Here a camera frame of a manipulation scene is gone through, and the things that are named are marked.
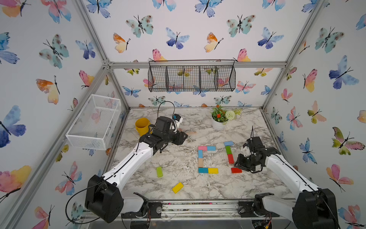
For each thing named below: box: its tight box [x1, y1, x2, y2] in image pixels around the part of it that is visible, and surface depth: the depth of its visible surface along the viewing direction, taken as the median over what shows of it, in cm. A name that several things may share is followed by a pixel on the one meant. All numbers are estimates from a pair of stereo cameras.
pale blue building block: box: [223, 141, 234, 146], surface depth 101 cm
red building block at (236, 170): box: [231, 167, 243, 174], surface depth 88 cm
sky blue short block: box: [207, 145, 216, 151], surface depth 98 cm
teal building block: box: [198, 167, 209, 174], surface depth 88 cm
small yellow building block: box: [208, 167, 219, 175], surface depth 90 cm
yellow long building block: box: [172, 182, 184, 194], surface depth 82 cm
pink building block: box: [197, 145, 208, 151], surface depth 98 cm
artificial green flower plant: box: [209, 104, 243, 125], surface depth 98 cm
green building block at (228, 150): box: [225, 145, 233, 156], surface depth 98 cm
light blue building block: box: [198, 149, 204, 159], surface depth 95 cm
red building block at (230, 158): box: [227, 154, 235, 164], surface depth 94 cm
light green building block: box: [156, 166, 164, 178], surface depth 89 cm
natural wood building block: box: [198, 158, 204, 168], surface depth 93 cm
